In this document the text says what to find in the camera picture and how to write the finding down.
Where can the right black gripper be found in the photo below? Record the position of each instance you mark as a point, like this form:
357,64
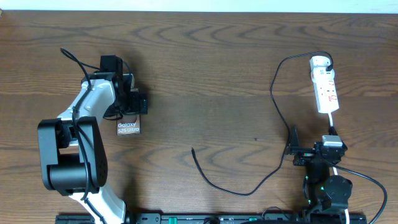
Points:
305,155

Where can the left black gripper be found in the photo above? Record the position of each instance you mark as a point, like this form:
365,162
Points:
135,107

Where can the white power strip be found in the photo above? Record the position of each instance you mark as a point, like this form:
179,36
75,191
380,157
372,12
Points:
325,90

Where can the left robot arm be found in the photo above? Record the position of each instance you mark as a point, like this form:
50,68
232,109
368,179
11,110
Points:
72,155

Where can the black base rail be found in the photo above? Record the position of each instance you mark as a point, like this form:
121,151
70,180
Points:
155,218

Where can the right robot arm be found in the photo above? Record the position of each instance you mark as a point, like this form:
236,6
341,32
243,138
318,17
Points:
327,192

